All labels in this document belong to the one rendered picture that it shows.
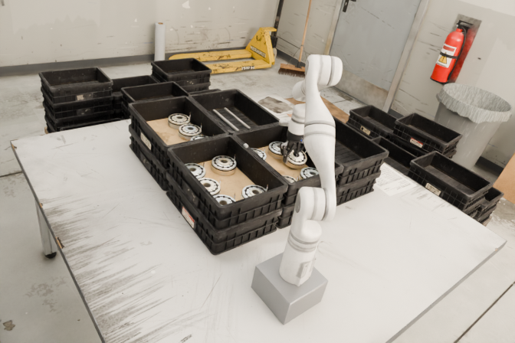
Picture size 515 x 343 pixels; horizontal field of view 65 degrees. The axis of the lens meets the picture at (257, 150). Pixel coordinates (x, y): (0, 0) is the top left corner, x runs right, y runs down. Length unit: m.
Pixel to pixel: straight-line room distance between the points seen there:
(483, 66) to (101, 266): 3.60
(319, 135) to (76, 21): 3.71
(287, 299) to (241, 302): 0.17
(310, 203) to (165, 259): 0.59
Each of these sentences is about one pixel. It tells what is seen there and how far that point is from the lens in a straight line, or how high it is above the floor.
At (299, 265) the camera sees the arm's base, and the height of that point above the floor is 0.89.
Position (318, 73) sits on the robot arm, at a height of 1.37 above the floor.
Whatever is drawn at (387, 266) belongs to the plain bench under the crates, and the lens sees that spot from 1.66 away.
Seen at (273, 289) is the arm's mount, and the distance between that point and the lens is 1.30.
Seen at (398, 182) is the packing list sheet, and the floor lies 0.70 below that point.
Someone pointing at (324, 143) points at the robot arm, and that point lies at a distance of 1.16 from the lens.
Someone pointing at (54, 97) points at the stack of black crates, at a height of 0.53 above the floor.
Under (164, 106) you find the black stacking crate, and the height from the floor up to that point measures 0.89.
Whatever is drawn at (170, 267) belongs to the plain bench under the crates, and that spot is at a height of 0.70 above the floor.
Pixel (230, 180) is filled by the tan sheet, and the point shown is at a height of 0.83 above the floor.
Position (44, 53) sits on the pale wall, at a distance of 4.62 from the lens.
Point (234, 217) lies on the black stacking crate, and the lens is 1.41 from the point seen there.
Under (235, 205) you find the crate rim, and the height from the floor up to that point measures 0.93.
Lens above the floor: 1.78
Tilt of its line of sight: 31 degrees down
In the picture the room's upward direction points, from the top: 10 degrees clockwise
